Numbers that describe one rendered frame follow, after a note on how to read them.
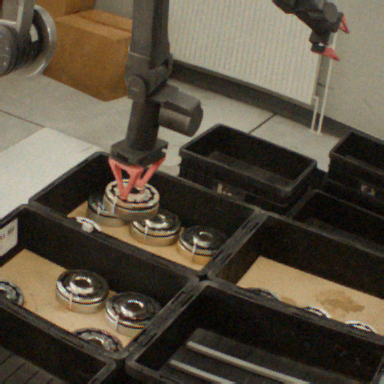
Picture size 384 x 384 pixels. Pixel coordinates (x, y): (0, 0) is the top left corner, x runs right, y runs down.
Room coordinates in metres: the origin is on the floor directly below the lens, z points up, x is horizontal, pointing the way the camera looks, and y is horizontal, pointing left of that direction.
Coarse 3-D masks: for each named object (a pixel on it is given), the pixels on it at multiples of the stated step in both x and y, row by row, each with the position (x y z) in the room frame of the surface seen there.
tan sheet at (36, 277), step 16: (16, 256) 1.25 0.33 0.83; (32, 256) 1.26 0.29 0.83; (0, 272) 1.18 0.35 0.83; (16, 272) 1.19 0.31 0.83; (32, 272) 1.20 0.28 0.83; (48, 272) 1.22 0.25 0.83; (32, 288) 1.15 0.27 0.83; (48, 288) 1.17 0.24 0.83; (32, 304) 1.10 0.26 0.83; (48, 304) 1.11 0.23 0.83; (64, 320) 1.08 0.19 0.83; (80, 320) 1.09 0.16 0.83; (96, 320) 1.10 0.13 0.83; (128, 336) 1.07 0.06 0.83
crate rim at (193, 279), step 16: (16, 208) 1.27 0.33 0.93; (32, 208) 1.28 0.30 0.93; (0, 224) 1.20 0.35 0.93; (64, 224) 1.25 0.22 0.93; (96, 240) 1.22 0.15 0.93; (144, 256) 1.19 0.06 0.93; (176, 272) 1.16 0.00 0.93; (192, 288) 1.12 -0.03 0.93; (16, 304) 0.97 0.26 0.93; (176, 304) 1.06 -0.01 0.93; (48, 320) 0.94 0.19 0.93; (160, 320) 1.01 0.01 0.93; (144, 336) 0.96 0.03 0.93; (128, 352) 0.91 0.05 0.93
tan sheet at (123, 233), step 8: (80, 208) 1.48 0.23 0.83; (72, 216) 1.44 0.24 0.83; (80, 216) 1.45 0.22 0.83; (88, 216) 1.46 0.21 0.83; (128, 224) 1.45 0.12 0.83; (104, 232) 1.41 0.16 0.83; (112, 232) 1.41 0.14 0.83; (120, 232) 1.42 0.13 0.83; (128, 232) 1.42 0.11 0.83; (128, 240) 1.39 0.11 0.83; (136, 240) 1.40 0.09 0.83; (144, 248) 1.37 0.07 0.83; (152, 248) 1.38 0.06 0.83; (160, 248) 1.38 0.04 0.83; (168, 248) 1.39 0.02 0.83; (176, 248) 1.40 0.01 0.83; (168, 256) 1.36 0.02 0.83; (176, 256) 1.37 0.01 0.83; (184, 264) 1.34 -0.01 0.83; (192, 264) 1.35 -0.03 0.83
